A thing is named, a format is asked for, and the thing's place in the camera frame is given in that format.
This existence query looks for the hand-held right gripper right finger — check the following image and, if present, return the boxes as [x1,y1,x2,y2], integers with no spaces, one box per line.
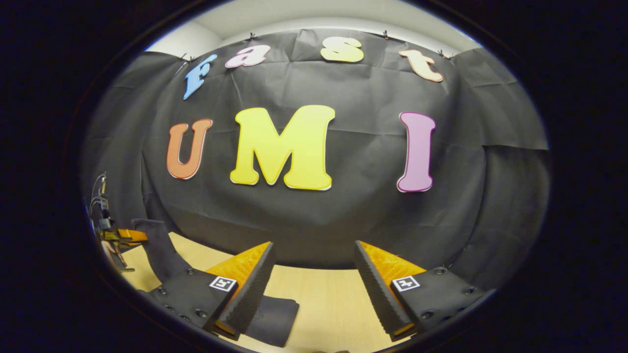
[353,240,497,343]

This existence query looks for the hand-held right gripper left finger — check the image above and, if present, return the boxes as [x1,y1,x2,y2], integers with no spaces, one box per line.
[146,241,276,342]

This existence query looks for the dark blue jeans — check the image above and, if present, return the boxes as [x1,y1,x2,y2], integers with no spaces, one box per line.
[131,219,300,348]

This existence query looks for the black backdrop cloth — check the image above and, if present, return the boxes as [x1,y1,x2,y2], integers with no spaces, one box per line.
[81,27,550,290]

